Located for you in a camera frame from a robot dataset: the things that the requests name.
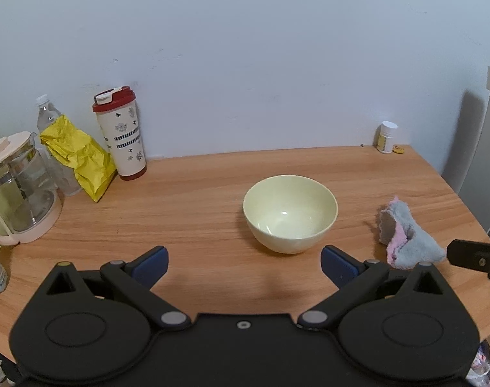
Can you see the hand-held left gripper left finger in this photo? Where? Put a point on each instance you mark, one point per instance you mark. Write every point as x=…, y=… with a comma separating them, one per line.
x=152, y=268

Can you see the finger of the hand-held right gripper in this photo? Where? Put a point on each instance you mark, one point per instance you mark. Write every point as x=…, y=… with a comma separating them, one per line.
x=467, y=254

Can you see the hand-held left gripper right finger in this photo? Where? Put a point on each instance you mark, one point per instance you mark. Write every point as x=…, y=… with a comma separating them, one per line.
x=337, y=268

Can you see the grey pink cleaning cloth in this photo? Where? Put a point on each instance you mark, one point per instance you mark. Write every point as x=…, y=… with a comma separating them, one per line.
x=418, y=246

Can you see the pale yellow bowl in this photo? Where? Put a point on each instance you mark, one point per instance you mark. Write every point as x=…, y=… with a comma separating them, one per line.
x=289, y=213

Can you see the white plastic bag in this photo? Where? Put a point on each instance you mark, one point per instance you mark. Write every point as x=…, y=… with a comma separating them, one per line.
x=481, y=367

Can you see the white patterned paper cup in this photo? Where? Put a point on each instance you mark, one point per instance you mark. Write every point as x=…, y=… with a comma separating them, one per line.
x=126, y=145

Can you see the crumpled yellow bag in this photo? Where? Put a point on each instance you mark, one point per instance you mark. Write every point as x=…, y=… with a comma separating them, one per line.
x=83, y=161

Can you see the white pill bottle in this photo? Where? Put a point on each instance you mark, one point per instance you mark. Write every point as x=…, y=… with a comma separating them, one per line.
x=386, y=139

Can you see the glass pitcher with beige lid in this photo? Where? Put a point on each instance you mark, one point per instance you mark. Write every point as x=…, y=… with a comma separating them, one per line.
x=23, y=193

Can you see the clear plastic water bottle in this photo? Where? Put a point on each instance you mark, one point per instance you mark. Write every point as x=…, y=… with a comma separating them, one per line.
x=46, y=117

